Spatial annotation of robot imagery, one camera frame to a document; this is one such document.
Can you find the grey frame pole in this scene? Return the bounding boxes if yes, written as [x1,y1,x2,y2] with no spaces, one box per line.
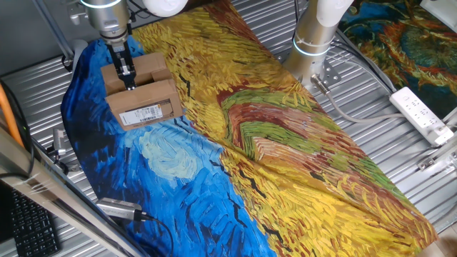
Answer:
[31,0,75,64]

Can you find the sunflower painting print cloth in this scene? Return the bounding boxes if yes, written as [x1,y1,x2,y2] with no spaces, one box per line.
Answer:
[337,0,457,121]

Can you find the metal corner bracket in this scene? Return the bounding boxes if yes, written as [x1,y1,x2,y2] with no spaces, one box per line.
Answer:
[416,141,457,171]

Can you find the white power strip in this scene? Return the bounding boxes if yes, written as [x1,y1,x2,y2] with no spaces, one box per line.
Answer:
[388,86,456,147]

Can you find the white flat object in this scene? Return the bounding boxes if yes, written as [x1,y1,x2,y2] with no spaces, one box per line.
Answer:
[419,0,457,24]

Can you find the wheatfield painting print tablecloth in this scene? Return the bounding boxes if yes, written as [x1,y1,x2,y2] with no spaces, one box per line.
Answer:
[59,0,439,257]

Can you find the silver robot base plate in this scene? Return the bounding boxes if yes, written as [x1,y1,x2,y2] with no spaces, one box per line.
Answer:
[274,53,342,94]

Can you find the small silver clamp device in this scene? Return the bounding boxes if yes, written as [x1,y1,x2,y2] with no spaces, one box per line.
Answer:
[51,127,69,158]

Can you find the thick grey base cable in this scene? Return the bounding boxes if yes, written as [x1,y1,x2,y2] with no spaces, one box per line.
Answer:
[309,74,406,125]

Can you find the grey mount plate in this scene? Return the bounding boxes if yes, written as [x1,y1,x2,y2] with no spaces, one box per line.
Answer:
[69,38,89,74]

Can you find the silver depth camera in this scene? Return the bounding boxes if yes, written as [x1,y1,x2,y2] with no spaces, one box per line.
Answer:
[95,197,151,222]

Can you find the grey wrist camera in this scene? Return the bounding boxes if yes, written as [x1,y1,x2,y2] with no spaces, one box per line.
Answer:
[66,2,87,26]

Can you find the orange cable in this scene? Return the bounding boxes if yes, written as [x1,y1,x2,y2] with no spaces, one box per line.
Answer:
[0,84,25,149]

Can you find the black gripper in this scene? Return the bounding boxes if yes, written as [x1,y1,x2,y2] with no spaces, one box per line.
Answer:
[106,38,138,91]

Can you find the brown cardboard shipping box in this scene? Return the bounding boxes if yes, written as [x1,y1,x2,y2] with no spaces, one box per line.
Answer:
[101,52,184,131]

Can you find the black computer keyboard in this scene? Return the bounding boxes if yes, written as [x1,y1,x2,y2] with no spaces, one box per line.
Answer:
[6,187,61,257]

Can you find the black camera cable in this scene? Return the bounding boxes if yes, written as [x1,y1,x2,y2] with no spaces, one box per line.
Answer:
[142,213,175,257]

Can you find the aluminium frame bar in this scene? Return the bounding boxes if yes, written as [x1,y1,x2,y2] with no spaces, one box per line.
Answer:
[0,127,151,257]

